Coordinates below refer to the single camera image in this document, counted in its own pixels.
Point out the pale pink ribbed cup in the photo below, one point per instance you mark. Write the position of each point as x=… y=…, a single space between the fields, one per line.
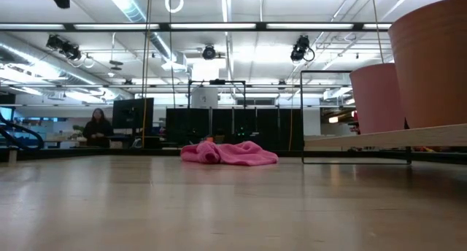
x=377 y=99

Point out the orange ribbed cup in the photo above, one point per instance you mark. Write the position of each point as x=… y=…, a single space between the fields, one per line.
x=434 y=65

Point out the small green potted plant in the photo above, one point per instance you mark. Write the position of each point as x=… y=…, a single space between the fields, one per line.
x=77 y=131

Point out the person with long hair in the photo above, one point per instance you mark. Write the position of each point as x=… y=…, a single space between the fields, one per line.
x=97 y=130

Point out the round black ceiling spotlight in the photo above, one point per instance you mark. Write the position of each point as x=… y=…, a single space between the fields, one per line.
x=209 y=52

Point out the white box on rig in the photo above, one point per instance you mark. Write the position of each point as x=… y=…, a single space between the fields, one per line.
x=204 y=97

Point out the pink crumpled cloth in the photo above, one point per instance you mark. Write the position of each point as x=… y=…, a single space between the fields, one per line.
x=230 y=154

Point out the black ceiling camera on truss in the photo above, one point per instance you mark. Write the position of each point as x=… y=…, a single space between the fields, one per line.
x=63 y=46

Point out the lit wall screen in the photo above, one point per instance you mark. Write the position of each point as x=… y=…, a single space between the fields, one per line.
x=5 y=114

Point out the short grey table post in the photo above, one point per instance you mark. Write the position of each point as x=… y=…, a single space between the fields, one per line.
x=12 y=155

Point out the black partition wall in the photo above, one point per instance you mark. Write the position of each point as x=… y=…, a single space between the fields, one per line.
x=266 y=128

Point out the black metal shelf frame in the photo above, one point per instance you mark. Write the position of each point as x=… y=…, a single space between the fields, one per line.
x=301 y=116

